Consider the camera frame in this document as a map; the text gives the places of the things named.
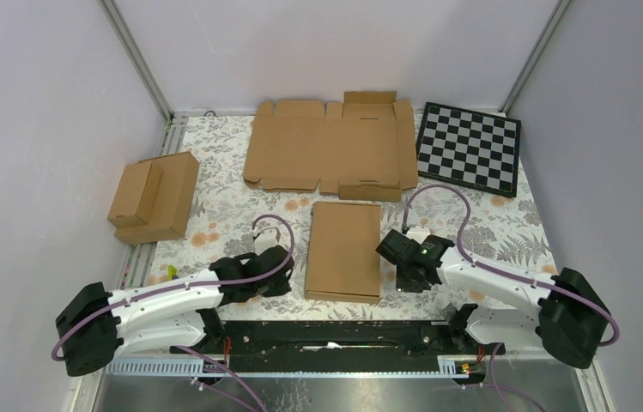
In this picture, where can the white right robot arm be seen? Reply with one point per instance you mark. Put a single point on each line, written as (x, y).
(562, 314)

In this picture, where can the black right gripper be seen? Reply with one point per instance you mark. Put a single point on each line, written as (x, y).
(402, 285)

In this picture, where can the black white checkerboard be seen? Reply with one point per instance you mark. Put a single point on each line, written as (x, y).
(468, 148)

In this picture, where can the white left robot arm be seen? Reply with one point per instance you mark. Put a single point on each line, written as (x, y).
(99, 325)

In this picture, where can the brown flat cardboard sheet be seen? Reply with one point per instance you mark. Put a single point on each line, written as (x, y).
(360, 148)

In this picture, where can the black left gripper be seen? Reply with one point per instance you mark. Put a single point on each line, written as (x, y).
(280, 289)

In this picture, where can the small yellow white block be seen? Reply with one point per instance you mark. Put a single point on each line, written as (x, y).
(171, 272)

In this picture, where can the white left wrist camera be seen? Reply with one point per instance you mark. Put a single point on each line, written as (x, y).
(265, 239)

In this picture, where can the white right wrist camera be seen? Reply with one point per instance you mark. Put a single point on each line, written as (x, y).
(418, 233)

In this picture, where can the brown cardboard box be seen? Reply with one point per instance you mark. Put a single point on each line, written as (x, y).
(342, 264)
(153, 199)

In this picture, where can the folded brown cardboard box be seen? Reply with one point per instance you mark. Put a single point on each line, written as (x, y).
(153, 199)

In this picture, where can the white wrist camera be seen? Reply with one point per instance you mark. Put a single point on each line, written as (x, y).
(418, 233)
(265, 239)

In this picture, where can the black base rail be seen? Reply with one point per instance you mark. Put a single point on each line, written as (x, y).
(378, 347)

